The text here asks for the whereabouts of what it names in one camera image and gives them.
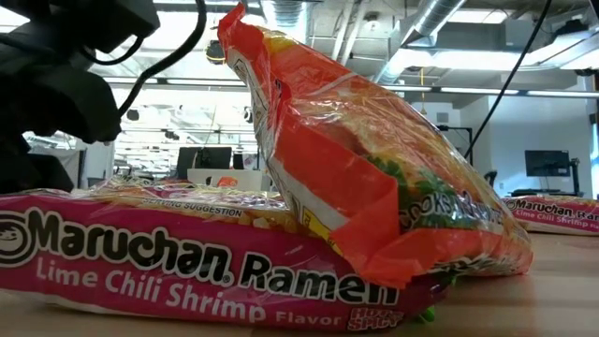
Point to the orange Maruchan ramen packet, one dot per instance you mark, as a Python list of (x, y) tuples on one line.
[(351, 164), (228, 182)]

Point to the silver spiral ceiling duct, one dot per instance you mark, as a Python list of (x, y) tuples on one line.
[(421, 28), (287, 11)]

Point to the black monitor stand desk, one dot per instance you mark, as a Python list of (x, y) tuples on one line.
[(545, 193)]

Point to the ceiling strip light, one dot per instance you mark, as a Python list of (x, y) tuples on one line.
[(561, 93), (477, 90), (412, 88), (206, 82), (135, 80)]

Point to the black metal stand frame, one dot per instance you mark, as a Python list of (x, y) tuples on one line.
[(449, 127)]

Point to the black ceiling camera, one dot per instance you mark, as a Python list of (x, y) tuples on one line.
[(214, 51)]

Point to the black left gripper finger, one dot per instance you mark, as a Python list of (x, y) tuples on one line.
[(56, 89), (28, 171)]

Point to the pink green Maruchan ramen packet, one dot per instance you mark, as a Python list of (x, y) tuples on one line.
[(557, 215), (140, 262)]

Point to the white pillar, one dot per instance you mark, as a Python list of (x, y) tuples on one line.
[(100, 161)]

